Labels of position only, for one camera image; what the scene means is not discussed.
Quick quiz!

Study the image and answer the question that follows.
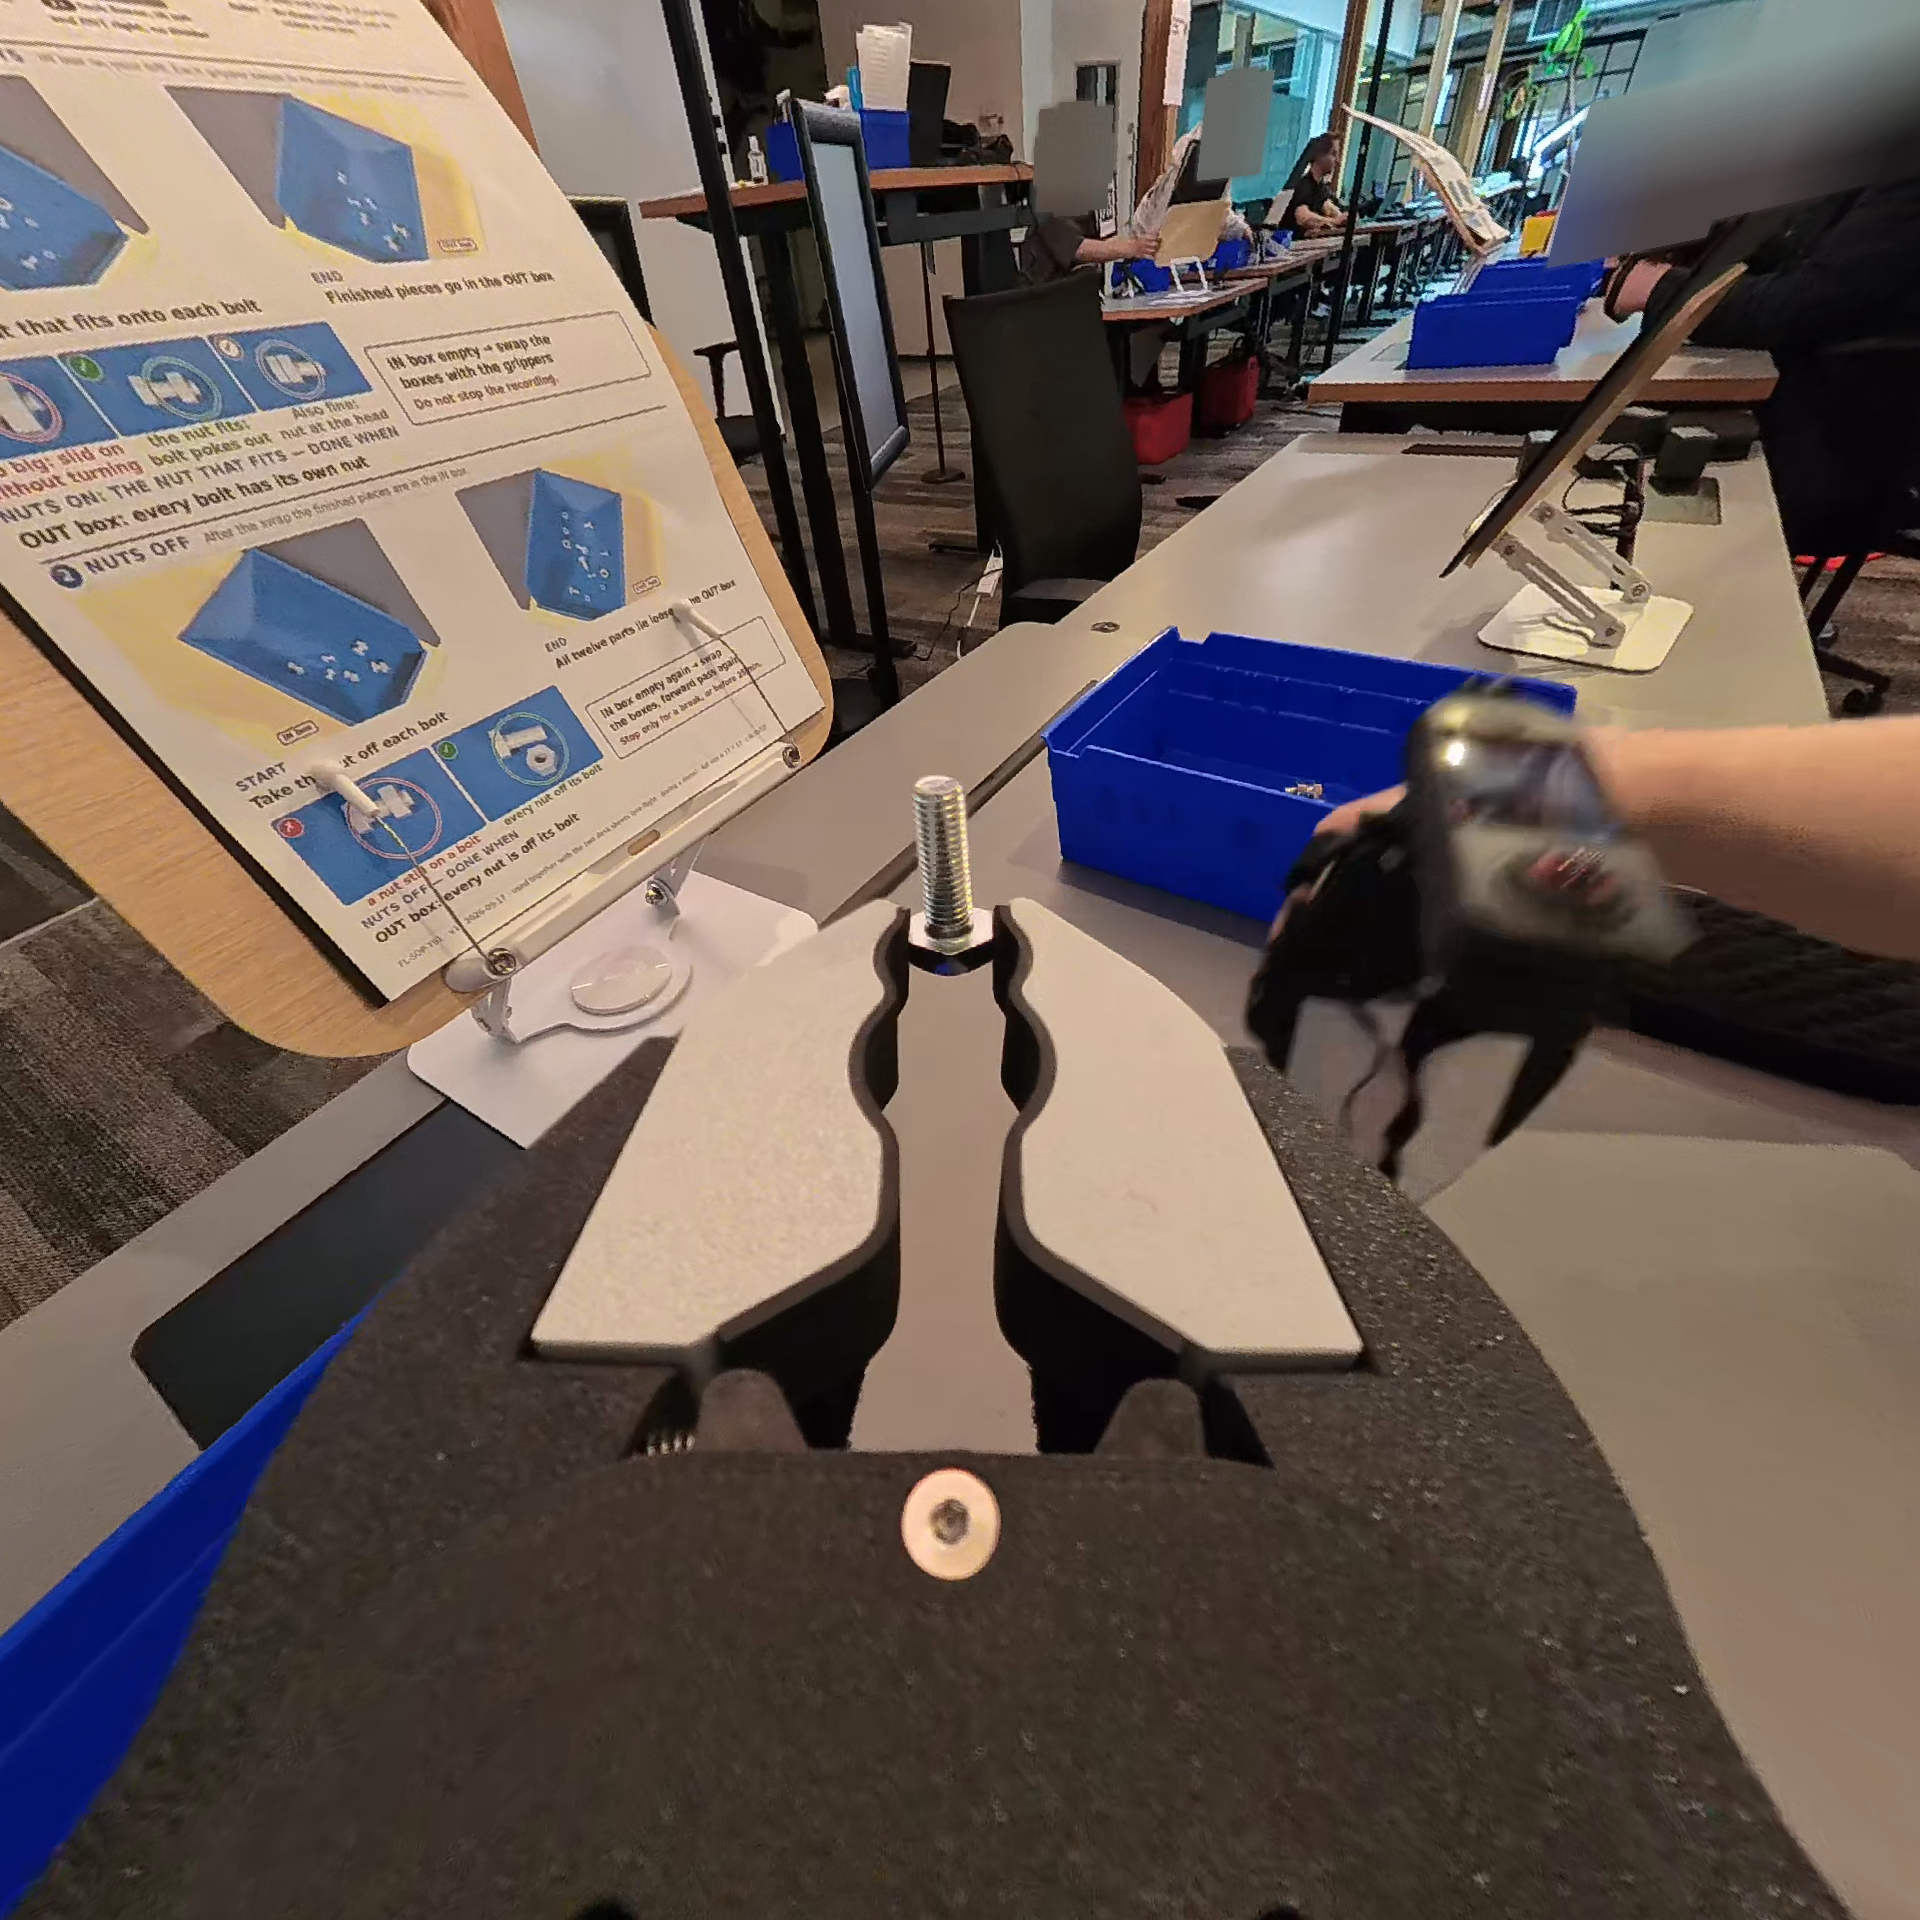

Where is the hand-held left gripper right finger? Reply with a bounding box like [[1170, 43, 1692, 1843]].
[[993, 897, 1366, 1455]]

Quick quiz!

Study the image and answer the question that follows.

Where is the blue storage bin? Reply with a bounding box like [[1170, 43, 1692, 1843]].
[[769, 107, 912, 169], [1408, 259, 1608, 368]]

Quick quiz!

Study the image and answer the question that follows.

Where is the wooden display board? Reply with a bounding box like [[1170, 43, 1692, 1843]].
[[0, 322, 836, 1058], [1443, 218, 1778, 579]]

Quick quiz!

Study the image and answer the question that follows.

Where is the white board stand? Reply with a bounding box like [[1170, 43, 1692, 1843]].
[[406, 840, 818, 1151], [1476, 503, 1693, 673]]

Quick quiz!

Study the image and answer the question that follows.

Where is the blue plastic bin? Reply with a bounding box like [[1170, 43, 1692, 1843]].
[[0, 1306, 368, 1907], [1044, 632, 1577, 923]]

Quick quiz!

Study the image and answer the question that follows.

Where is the black pole stand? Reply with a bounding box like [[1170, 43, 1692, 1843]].
[[661, 0, 902, 706]]

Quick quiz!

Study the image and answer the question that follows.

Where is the wooden column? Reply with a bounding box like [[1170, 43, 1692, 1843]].
[[1140, 0, 1192, 167], [421, 0, 518, 154]]

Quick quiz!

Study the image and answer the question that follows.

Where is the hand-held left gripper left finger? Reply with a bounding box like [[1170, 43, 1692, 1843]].
[[529, 897, 909, 1450]]

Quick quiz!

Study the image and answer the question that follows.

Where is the printed instruction sheet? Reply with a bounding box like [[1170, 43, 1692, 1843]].
[[0, 0, 830, 1004]]

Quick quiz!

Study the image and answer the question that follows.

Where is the black office chair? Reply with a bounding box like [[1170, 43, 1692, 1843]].
[[945, 285, 1145, 625], [698, 336, 789, 467]]

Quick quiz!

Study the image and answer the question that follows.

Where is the black desk mat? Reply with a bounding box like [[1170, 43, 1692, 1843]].
[[134, 1103, 513, 1450]]

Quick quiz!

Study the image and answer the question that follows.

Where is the black monitor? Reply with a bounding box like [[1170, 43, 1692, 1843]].
[[566, 195, 654, 325]]

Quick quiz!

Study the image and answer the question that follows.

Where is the person's right hand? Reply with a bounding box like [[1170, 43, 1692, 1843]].
[[1312, 787, 1420, 888]]

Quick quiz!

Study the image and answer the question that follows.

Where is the padded chair armrest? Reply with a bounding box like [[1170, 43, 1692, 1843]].
[[1627, 891, 1920, 1067]]

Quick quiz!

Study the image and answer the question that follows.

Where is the black framed floor sign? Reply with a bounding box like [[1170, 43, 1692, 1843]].
[[792, 96, 912, 663]]

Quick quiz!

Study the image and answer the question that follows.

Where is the wooden top desk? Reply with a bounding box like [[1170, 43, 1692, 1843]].
[[641, 165, 1037, 288]]

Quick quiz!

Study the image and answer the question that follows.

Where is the person's right forearm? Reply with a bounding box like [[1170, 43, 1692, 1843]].
[[1582, 717, 1920, 923]]

